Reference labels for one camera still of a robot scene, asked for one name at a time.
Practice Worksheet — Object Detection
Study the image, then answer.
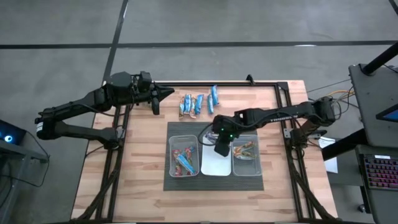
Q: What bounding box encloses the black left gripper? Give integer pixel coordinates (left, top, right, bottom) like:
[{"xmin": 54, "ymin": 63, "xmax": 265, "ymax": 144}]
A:
[{"xmin": 133, "ymin": 84, "xmax": 175, "ymax": 116}]

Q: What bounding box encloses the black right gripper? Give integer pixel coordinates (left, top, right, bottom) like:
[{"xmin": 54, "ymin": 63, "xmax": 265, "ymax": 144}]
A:
[{"xmin": 213, "ymin": 113, "xmax": 240, "ymax": 157}]

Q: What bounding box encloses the orange blue granola bar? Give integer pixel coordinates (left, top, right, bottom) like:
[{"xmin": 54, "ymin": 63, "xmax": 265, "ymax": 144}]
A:
[
  {"xmin": 190, "ymin": 96, "xmax": 198, "ymax": 119},
  {"xmin": 178, "ymin": 96, "xmax": 186, "ymax": 119}
]

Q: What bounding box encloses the white plastic bin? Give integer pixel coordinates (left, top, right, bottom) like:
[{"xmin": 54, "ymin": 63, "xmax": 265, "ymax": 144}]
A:
[{"xmin": 200, "ymin": 133, "xmax": 233, "ymax": 177}]

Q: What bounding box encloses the clear plastic bin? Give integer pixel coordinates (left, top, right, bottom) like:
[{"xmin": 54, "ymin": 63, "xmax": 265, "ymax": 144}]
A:
[{"xmin": 232, "ymin": 134, "xmax": 263, "ymax": 177}]

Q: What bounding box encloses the dark woven placemat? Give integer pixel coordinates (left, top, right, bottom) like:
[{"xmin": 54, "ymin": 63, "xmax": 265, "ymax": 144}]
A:
[{"xmin": 163, "ymin": 121, "xmax": 265, "ymax": 192}]

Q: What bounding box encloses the frosted translucent plastic bin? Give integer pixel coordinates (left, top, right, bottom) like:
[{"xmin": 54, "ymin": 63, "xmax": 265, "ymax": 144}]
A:
[{"xmin": 168, "ymin": 134, "xmax": 200, "ymax": 179}]

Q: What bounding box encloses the white paper sheet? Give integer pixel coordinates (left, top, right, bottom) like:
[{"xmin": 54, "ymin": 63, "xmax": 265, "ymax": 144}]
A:
[{"xmin": 317, "ymin": 136, "xmax": 339, "ymax": 174}]

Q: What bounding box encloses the black slanted stand beam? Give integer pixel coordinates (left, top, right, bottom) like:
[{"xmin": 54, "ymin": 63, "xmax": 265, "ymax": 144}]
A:
[{"xmin": 322, "ymin": 129, "xmax": 368, "ymax": 162}]

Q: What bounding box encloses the grey workstation desk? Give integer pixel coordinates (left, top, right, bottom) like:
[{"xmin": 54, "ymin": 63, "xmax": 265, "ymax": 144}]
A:
[{"xmin": 348, "ymin": 63, "xmax": 398, "ymax": 149}]

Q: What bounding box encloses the grey equipment cart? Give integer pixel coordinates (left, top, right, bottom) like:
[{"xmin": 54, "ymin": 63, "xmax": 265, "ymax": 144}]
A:
[{"xmin": 0, "ymin": 119, "xmax": 51, "ymax": 224}]

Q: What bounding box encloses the backlit computer keyboard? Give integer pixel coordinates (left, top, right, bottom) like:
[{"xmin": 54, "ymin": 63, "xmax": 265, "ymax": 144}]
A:
[{"xmin": 362, "ymin": 154, "xmax": 398, "ymax": 191}]

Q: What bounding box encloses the tilted computer screen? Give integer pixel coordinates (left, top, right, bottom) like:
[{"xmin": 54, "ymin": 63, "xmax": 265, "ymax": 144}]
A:
[{"xmin": 375, "ymin": 104, "xmax": 398, "ymax": 123}]

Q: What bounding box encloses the dark keyboard shelf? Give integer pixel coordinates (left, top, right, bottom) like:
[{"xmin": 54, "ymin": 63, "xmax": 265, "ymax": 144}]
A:
[{"xmin": 354, "ymin": 144, "xmax": 398, "ymax": 224}]

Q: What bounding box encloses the black stand pole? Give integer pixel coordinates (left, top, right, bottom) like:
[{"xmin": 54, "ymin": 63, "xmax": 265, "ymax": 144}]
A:
[{"xmin": 361, "ymin": 42, "xmax": 398, "ymax": 76}]

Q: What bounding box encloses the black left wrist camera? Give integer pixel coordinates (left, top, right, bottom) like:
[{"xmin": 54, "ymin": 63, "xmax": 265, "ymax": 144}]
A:
[{"xmin": 137, "ymin": 70, "xmax": 152, "ymax": 91}]

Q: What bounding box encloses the yellow orange cable bundle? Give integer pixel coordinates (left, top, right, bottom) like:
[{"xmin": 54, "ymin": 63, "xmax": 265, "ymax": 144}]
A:
[{"xmin": 326, "ymin": 89, "xmax": 355, "ymax": 125}]

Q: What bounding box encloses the computer with blue ring light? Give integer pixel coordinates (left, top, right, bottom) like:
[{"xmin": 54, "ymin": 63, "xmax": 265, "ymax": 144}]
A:
[{"xmin": 0, "ymin": 119, "xmax": 27, "ymax": 146}]

